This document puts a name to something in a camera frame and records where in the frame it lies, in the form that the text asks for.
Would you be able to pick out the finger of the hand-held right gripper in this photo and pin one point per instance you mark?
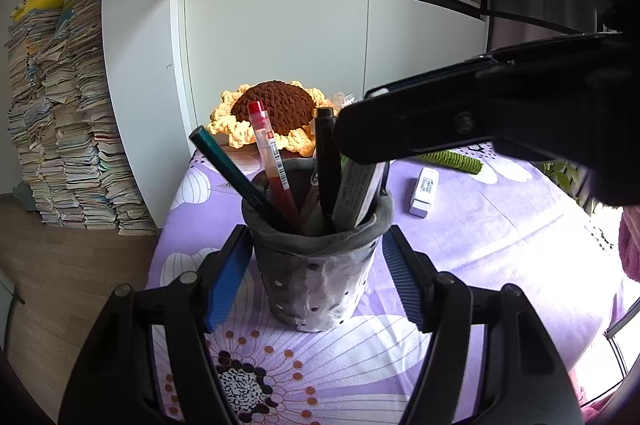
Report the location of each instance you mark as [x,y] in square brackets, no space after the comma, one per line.
[425,125]
[500,57]

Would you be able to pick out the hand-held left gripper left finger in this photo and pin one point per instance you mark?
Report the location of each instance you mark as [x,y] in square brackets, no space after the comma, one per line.
[227,280]

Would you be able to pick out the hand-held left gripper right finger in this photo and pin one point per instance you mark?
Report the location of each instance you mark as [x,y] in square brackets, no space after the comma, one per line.
[405,280]

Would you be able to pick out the grey felt pen holder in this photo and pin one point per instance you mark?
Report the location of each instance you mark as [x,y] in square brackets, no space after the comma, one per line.
[310,290]

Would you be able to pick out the white and green pen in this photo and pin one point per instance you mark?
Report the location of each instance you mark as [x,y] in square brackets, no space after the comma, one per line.
[357,195]

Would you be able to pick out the dark green pencil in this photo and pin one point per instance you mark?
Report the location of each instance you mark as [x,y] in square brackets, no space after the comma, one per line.
[235,175]

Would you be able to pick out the black marker pen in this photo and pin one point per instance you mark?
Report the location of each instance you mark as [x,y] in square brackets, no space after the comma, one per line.
[327,165]

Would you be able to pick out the green crochet stem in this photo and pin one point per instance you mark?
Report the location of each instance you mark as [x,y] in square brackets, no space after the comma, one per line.
[455,160]

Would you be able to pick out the white correction tape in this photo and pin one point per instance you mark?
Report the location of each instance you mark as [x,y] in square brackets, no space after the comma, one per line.
[424,192]

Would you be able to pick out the green potted plant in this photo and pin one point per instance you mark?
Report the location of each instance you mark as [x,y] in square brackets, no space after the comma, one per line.
[570,175]

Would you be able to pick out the white printed ribbon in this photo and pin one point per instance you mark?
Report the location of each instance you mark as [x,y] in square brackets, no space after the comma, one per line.
[342,99]

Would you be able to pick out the purple floral tablecloth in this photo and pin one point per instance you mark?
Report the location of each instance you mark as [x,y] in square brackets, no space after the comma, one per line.
[500,230]

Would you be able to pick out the red gel pen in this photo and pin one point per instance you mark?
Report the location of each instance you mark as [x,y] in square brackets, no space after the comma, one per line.
[272,165]

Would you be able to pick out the crochet sunflower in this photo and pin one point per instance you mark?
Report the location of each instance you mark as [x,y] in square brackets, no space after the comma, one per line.
[280,105]

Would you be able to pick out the white bookcase cabinet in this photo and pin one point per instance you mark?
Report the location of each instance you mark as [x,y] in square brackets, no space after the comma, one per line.
[275,35]

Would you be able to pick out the tall pile of books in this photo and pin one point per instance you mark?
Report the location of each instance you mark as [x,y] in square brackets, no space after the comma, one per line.
[75,145]

